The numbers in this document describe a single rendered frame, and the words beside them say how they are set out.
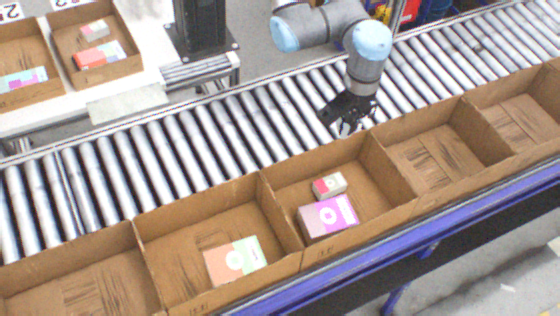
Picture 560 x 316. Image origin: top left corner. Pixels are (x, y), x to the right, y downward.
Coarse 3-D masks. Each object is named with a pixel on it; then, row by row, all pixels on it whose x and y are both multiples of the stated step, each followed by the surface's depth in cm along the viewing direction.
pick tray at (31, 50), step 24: (0, 24) 216; (24, 24) 221; (0, 48) 220; (24, 48) 221; (48, 48) 214; (0, 72) 213; (48, 72) 215; (0, 96) 196; (24, 96) 201; (48, 96) 206
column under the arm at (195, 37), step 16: (176, 0) 214; (192, 0) 205; (208, 0) 209; (224, 0) 213; (176, 16) 224; (192, 16) 211; (208, 16) 215; (224, 16) 219; (176, 32) 233; (192, 32) 218; (208, 32) 222; (224, 32) 226; (176, 48) 228; (192, 48) 225; (208, 48) 229; (224, 48) 230; (240, 48) 232
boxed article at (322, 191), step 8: (328, 176) 175; (336, 176) 175; (320, 184) 173; (328, 184) 173; (336, 184) 173; (344, 184) 174; (320, 192) 171; (328, 192) 172; (336, 192) 175; (320, 200) 174
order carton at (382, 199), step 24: (336, 144) 171; (360, 144) 178; (264, 168) 161; (288, 168) 168; (312, 168) 176; (336, 168) 182; (360, 168) 183; (384, 168) 172; (288, 192) 175; (312, 192) 176; (360, 192) 177; (384, 192) 177; (408, 192) 163; (288, 216) 170; (360, 216) 172; (384, 216) 156; (408, 216) 167; (336, 240) 152; (360, 240) 163; (312, 264) 159
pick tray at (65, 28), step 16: (112, 0) 229; (48, 16) 223; (64, 16) 226; (80, 16) 230; (96, 16) 234; (112, 16) 237; (64, 32) 229; (80, 32) 229; (112, 32) 231; (128, 32) 221; (64, 48) 223; (80, 48) 224; (128, 48) 226; (64, 64) 212; (112, 64) 209; (128, 64) 213; (80, 80) 208; (96, 80) 211; (112, 80) 216
